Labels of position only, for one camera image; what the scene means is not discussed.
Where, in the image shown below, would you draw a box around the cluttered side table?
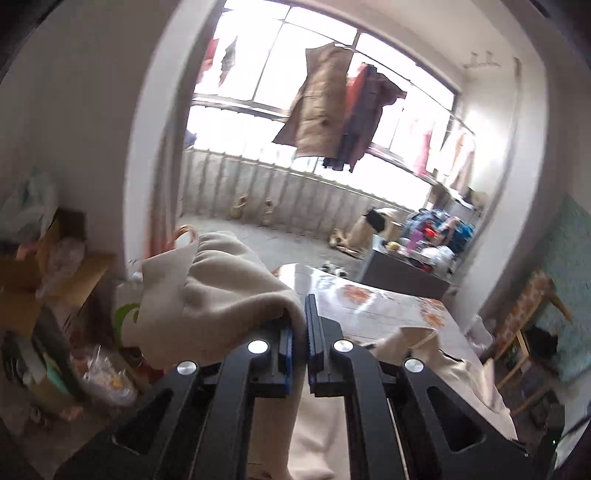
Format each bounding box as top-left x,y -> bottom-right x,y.
358,235 -> 451,301

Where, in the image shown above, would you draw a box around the beige zip jacket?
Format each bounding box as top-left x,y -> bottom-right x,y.
121,231 -> 518,480

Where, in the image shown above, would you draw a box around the white green paper bag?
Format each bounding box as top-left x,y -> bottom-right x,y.
113,277 -> 144,347

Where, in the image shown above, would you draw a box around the wall coat hooks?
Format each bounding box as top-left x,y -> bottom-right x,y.
464,51 -> 502,70

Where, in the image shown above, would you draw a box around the balcony railing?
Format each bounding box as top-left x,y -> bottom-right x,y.
182,148 -> 430,236

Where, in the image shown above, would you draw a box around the pink hanging garment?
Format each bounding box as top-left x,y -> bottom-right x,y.
412,117 -> 437,178

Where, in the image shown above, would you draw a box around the clear plastic bag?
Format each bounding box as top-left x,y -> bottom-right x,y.
69,346 -> 139,407

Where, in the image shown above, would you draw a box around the large cardboard box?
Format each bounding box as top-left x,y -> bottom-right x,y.
0,208 -> 116,337

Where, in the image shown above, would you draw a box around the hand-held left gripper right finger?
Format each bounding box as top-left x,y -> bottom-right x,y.
304,293 -> 529,480

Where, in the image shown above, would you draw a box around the clear plastic wrap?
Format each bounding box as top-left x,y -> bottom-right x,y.
39,237 -> 86,296

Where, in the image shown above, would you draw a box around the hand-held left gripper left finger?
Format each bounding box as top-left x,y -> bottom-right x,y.
53,318 -> 296,480

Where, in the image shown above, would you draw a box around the pale hanging garment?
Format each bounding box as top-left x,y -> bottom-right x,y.
436,124 -> 477,191

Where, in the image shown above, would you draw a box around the orange hanging garment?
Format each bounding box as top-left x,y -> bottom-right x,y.
344,65 -> 370,139

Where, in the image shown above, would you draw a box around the wooden chair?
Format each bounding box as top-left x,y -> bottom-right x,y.
480,272 -> 573,416

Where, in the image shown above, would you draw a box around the table with patterned cloth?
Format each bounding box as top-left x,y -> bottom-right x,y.
272,262 -> 467,352

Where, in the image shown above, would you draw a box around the balcony window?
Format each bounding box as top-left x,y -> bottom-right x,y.
185,0 -> 462,208

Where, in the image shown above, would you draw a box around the blue floral sheet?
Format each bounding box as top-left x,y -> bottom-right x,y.
536,194 -> 591,384

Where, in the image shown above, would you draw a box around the red hanging garment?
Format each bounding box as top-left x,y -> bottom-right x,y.
203,39 -> 221,75

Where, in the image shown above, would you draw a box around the dark hanging garment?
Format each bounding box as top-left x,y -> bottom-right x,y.
217,37 -> 238,86

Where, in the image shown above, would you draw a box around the black bag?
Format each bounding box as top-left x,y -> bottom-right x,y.
526,325 -> 561,370

